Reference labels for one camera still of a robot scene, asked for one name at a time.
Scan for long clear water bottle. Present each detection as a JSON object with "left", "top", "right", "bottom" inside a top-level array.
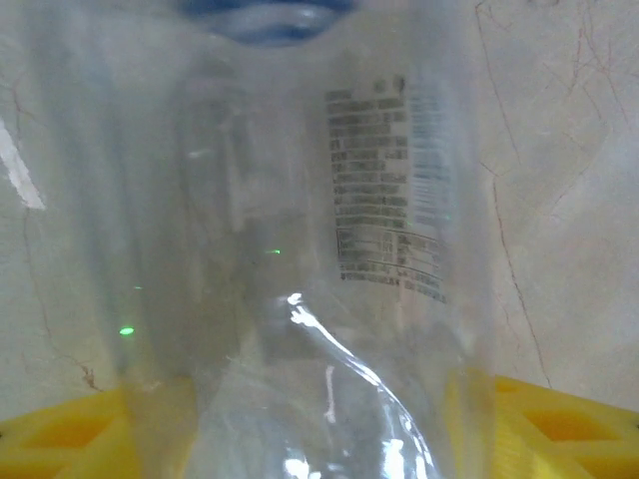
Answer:
[{"left": 14, "top": 0, "right": 500, "bottom": 479}]

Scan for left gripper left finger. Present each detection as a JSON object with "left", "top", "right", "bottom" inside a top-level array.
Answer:
[{"left": 0, "top": 378, "right": 201, "bottom": 479}]

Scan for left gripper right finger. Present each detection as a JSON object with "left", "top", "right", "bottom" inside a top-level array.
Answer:
[{"left": 443, "top": 371, "right": 639, "bottom": 479}]

